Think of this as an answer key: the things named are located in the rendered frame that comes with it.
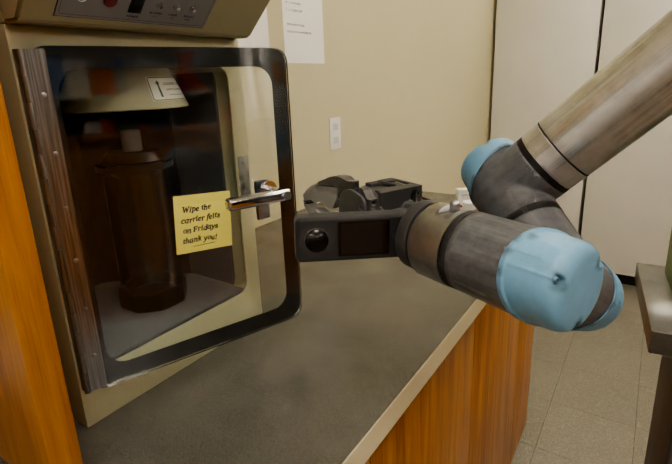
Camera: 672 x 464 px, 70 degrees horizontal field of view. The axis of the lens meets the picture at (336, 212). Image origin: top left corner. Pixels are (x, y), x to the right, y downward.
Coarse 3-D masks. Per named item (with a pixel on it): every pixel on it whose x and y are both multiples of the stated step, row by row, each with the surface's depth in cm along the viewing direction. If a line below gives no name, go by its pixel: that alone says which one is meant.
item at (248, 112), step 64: (64, 64) 49; (128, 64) 53; (192, 64) 57; (256, 64) 62; (64, 128) 51; (128, 128) 54; (192, 128) 59; (256, 128) 64; (128, 192) 56; (192, 192) 60; (256, 192) 66; (128, 256) 57; (192, 256) 62; (256, 256) 68; (128, 320) 59; (192, 320) 64; (256, 320) 70
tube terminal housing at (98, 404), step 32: (0, 32) 47; (32, 32) 49; (64, 32) 51; (96, 32) 54; (128, 32) 57; (0, 64) 49; (32, 160) 50; (32, 192) 52; (32, 224) 54; (64, 320) 55; (64, 352) 57; (128, 384) 63; (96, 416) 60
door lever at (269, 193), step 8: (264, 184) 66; (272, 184) 67; (264, 192) 62; (272, 192) 62; (280, 192) 62; (288, 192) 63; (232, 200) 59; (240, 200) 59; (248, 200) 60; (256, 200) 60; (264, 200) 61; (272, 200) 62; (280, 200) 63; (232, 208) 59; (240, 208) 59
